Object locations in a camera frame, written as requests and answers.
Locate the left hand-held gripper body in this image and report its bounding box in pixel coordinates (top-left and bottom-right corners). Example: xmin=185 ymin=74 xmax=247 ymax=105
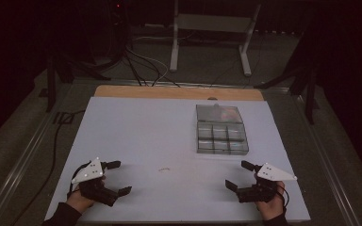
xmin=71 ymin=157 xmax=121 ymax=208

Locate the black tripod stand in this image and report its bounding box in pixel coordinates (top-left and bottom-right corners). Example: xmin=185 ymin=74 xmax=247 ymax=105
xmin=254 ymin=27 xmax=321 ymax=125
xmin=44 ymin=53 xmax=111 ymax=113

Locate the clear plastic compartment box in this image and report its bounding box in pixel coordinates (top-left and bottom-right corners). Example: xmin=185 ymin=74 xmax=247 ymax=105
xmin=195 ymin=104 xmax=250 ymax=155

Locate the aluminium floor rail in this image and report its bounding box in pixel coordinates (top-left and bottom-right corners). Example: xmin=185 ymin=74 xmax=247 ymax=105
xmin=290 ymin=92 xmax=361 ymax=226
xmin=0 ymin=84 xmax=74 ymax=226

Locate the white table mat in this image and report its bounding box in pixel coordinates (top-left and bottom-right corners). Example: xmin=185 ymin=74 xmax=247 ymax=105
xmin=43 ymin=96 xmax=311 ymax=223

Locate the person's left hand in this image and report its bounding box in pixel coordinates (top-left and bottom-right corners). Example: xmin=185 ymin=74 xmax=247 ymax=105
xmin=65 ymin=175 xmax=107 ymax=215

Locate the person's right hand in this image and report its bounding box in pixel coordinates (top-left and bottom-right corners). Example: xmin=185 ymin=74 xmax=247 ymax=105
xmin=254 ymin=175 xmax=287 ymax=221

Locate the white metal stand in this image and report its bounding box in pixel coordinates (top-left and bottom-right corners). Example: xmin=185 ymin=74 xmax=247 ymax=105
xmin=169 ymin=0 xmax=262 ymax=77

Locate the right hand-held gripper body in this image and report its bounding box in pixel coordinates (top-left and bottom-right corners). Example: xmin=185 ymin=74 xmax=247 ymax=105
xmin=236 ymin=162 xmax=298 ymax=204

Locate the bundle of black cables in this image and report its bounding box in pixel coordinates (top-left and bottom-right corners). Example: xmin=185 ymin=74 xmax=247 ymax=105
xmin=107 ymin=0 xmax=181 ymax=89

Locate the black floor cable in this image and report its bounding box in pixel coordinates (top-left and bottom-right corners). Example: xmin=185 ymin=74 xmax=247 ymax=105
xmin=10 ymin=108 xmax=87 ymax=226

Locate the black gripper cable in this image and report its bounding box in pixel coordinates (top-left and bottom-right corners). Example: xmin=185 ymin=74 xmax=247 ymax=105
xmin=67 ymin=161 xmax=92 ymax=200
xmin=275 ymin=183 xmax=290 ymax=209

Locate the white floor cable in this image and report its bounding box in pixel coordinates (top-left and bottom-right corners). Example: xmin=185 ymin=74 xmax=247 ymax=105
xmin=125 ymin=34 xmax=171 ymax=87

